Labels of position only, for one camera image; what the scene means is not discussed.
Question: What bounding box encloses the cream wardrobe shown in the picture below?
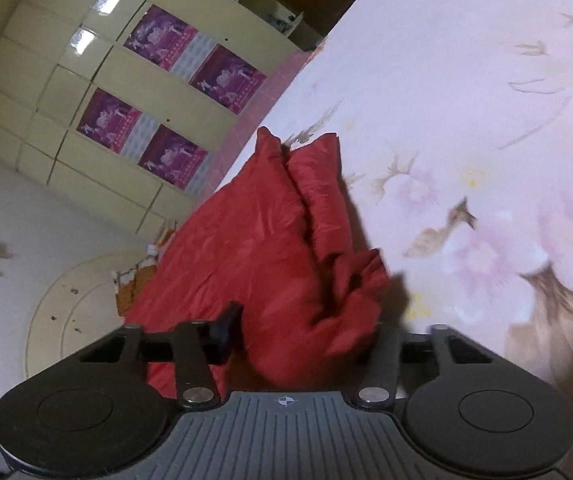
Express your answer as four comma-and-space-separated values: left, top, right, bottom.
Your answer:
0, 0, 303, 241

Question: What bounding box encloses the purple wall poster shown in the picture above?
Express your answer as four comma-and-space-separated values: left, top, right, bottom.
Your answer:
77, 87, 161, 160
122, 4, 216, 84
137, 124, 218, 195
188, 43, 268, 114

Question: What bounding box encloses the brown bag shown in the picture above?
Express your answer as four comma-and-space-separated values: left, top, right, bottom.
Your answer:
113, 255, 160, 317

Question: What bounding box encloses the red quilted jacket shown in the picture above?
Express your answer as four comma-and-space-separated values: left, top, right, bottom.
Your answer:
124, 126, 392, 397

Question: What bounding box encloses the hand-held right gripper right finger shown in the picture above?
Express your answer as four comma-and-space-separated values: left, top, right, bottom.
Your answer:
346, 324, 498, 409

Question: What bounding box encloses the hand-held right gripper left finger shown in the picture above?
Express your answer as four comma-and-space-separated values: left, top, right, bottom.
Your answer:
79, 302, 245, 410

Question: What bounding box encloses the cream corner shelf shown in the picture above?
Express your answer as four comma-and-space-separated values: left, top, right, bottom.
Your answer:
206, 0, 328, 52

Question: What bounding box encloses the cream round headboard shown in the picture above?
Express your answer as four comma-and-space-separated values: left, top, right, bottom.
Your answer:
25, 252, 163, 382

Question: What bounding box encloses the pink checkered bed sheet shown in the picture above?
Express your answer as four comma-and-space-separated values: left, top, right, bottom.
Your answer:
209, 40, 328, 197

